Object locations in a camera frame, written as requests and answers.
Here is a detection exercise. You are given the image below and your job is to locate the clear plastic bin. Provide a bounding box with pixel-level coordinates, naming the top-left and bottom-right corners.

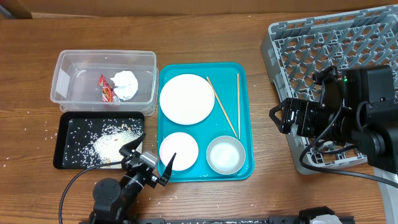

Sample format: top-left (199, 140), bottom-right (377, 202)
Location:
top-left (50, 50), bottom-right (159, 116)

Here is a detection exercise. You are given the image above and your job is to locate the red snack wrapper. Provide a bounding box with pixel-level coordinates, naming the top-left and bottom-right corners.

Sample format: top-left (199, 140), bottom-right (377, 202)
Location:
top-left (98, 74), bottom-right (120, 103)

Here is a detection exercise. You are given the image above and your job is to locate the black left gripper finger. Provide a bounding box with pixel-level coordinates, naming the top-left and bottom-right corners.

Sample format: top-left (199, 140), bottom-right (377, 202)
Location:
top-left (119, 133), bottom-right (146, 156)
top-left (160, 152), bottom-right (177, 186)

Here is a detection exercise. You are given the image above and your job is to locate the teal plastic tray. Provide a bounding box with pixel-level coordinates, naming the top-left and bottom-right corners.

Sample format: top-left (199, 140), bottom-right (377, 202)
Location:
top-left (157, 62), bottom-right (254, 182)

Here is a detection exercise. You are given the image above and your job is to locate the black rectangular tray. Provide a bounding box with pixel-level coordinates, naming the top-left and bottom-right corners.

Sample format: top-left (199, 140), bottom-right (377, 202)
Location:
top-left (53, 111), bottom-right (144, 169)

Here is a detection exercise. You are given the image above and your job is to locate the black rail at bottom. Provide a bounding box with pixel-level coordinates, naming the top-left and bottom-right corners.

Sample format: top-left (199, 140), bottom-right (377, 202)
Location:
top-left (123, 207), bottom-right (355, 224)

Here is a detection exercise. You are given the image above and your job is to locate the pink bowl with rice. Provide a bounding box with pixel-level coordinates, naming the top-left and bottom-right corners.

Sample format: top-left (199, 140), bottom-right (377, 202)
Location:
top-left (159, 132), bottom-right (198, 171)

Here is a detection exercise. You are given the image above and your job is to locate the grey dishwasher rack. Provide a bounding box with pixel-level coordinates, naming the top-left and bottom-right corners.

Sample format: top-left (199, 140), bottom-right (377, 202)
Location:
top-left (261, 5), bottom-right (397, 175)

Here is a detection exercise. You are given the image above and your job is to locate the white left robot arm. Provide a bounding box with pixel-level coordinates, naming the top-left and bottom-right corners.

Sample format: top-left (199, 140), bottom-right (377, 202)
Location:
top-left (89, 134), bottom-right (177, 223)

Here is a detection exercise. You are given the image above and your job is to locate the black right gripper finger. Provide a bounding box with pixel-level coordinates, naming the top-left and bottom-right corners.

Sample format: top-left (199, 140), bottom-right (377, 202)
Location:
top-left (269, 108), bottom-right (288, 134)
top-left (272, 98), bottom-right (291, 113)

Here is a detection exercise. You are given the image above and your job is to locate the white napkin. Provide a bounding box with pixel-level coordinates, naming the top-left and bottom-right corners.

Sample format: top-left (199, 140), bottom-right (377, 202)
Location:
top-left (111, 71), bottom-right (138, 101)

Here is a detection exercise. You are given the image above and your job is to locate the large white plate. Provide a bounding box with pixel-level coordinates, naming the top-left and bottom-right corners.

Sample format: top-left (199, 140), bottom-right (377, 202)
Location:
top-left (160, 74), bottom-right (215, 125)

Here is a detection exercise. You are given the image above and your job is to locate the grey white bowl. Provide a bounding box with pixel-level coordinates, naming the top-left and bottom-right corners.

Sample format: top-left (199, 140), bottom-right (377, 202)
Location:
top-left (206, 136), bottom-right (246, 175)

